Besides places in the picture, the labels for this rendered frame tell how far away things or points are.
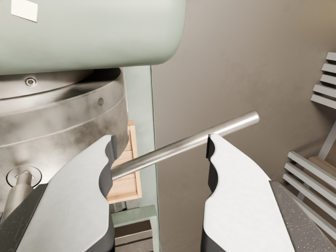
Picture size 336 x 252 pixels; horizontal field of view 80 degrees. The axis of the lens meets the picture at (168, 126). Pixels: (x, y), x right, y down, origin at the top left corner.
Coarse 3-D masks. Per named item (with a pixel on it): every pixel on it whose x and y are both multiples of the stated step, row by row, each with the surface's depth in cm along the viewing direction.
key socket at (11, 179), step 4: (16, 168) 22; (20, 168) 23; (24, 168) 23; (28, 168) 23; (32, 168) 23; (36, 168) 23; (8, 172) 22; (12, 172) 22; (16, 172) 23; (20, 172) 23; (32, 172) 23; (36, 172) 24; (40, 172) 24; (8, 176) 22; (12, 176) 23; (36, 176) 24; (40, 176) 24; (8, 180) 23; (12, 180) 23; (32, 180) 24; (36, 180) 24; (12, 184) 23; (32, 184) 24
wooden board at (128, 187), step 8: (128, 120) 63; (128, 144) 65; (136, 144) 64; (128, 152) 67; (136, 152) 65; (120, 160) 67; (128, 176) 71; (136, 176) 69; (120, 184) 72; (128, 184) 73; (136, 184) 71; (112, 192) 73; (120, 192) 73; (128, 192) 74; (136, 192) 74; (112, 200) 72; (120, 200) 73
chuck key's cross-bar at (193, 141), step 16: (256, 112) 18; (208, 128) 19; (224, 128) 18; (240, 128) 18; (176, 144) 18; (192, 144) 18; (128, 160) 19; (144, 160) 18; (160, 160) 18; (112, 176) 18
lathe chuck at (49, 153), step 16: (112, 112) 30; (80, 128) 25; (96, 128) 27; (112, 128) 30; (128, 128) 42; (16, 144) 21; (32, 144) 22; (48, 144) 23; (64, 144) 24; (80, 144) 26; (0, 160) 21; (16, 160) 22; (32, 160) 23; (48, 160) 24; (64, 160) 25; (0, 176) 22; (48, 176) 24; (0, 192) 23; (0, 208) 24
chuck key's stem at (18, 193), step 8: (16, 176) 23; (24, 176) 22; (32, 176) 24; (16, 184) 21; (24, 184) 21; (16, 192) 20; (24, 192) 20; (8, 200) 19; (16, 200) 19; (8, 208) 18
